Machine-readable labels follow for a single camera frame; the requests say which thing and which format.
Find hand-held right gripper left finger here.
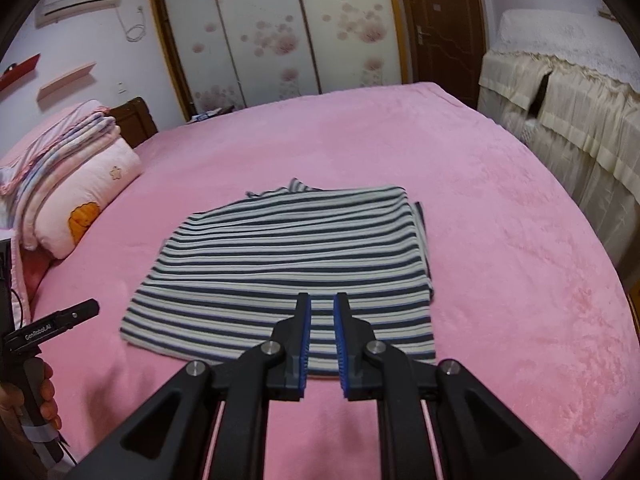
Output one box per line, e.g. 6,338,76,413
65,292,312,480

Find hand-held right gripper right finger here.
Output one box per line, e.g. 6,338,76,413
333,291,581,480

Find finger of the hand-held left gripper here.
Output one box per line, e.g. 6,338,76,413
49,298,100,334

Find striped long-sleeve shirt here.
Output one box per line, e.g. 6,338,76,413
119,177,439,376

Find person's left hand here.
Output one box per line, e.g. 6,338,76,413
0,361,61,431

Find pink cartoon pillow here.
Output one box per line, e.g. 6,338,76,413
32,137,144,261

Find pink bed blanket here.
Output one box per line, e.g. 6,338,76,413
15,81,637,480

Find folded pastel quilts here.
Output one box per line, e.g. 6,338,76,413
0,99,122,241

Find wooden headboard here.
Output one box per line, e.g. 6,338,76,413
109,96,160,150

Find floral sliding-door wardrobe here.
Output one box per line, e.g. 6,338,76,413
146,0,408,124

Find white air conditioner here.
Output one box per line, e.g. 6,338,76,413
34,0,124,29

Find brown wooden door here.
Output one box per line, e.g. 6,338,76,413
395,0,489,109

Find cream cloth-covered furniture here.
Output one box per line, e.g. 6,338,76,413
477,9,640,272

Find pink wall shelf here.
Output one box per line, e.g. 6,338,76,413
37,61,97,104

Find red wall shelf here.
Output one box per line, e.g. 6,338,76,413
0,53,41,92

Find white air conditioner cable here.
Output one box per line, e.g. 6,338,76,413
117,4,147,43

